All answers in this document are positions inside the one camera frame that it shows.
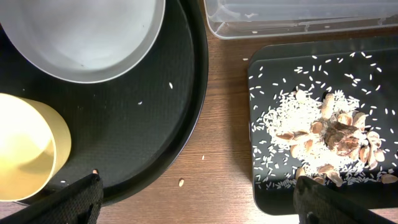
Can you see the food scraps pile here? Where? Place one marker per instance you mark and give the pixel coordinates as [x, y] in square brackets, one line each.
[330, 137]

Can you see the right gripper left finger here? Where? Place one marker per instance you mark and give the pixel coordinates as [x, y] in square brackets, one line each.
[79, 203]

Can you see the black rectangular waste tray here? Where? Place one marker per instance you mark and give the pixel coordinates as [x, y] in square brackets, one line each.
[364, 69]

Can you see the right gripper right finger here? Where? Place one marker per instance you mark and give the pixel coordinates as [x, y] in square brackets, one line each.
[315, 203]

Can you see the grey round plate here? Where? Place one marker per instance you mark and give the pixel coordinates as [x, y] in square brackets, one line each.
[83, 41]

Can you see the yellow bowl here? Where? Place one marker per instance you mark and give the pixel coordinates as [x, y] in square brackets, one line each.
[35, 144]

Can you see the clear plastic waste bin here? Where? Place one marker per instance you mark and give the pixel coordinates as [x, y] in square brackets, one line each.
[245, 19]

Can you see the round black serving tray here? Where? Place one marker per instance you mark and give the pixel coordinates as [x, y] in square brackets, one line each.
[133, 127]

